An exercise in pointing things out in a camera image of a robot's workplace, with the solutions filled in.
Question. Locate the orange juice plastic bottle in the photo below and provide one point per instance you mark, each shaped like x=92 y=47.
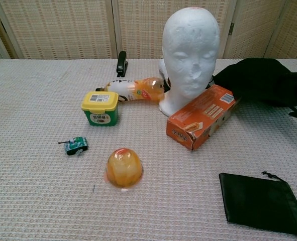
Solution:
x=138 y=91

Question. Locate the green toy tank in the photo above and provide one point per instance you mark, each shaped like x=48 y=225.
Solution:
x=75 y=144

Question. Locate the white woven tablecloth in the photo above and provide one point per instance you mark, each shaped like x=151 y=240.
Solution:
x=50 y=200

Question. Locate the orange cardboard box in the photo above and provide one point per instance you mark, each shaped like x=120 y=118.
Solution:
x=201 y=118

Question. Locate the beige woven folding screen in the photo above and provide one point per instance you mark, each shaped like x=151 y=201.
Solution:
x=62 y=27

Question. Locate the black stapler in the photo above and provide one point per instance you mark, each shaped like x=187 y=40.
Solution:
x=121 y=64

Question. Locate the metal screen hinge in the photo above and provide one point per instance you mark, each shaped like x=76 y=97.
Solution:
x=230 y=28

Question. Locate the orange fruit jelly cup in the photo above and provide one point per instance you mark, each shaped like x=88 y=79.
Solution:
x=124 y=168

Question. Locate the white foam mannequin head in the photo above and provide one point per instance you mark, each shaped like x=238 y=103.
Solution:
x=189 y=55

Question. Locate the green tub with yellow lid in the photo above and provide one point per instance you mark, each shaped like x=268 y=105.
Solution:
x=101 y=108

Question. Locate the black baseball cap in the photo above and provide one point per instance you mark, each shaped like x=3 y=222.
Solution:
x=258 y=80

